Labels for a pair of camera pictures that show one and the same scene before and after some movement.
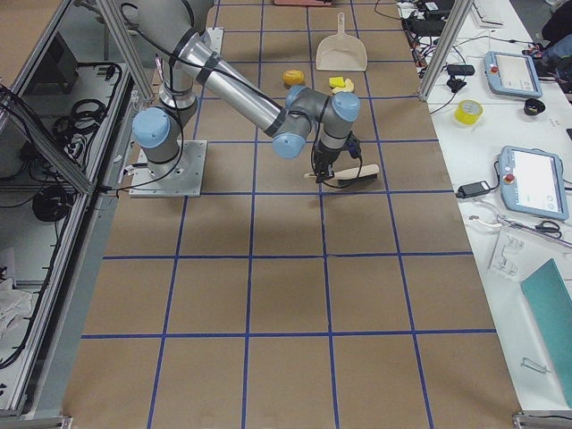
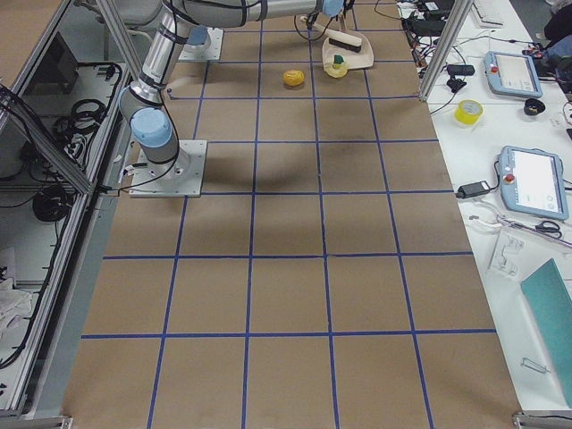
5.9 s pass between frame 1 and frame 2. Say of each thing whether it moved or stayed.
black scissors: stayed
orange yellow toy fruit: stayed
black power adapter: stayed
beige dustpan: moved
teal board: stayed
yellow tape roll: stayed
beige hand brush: moved
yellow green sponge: moved
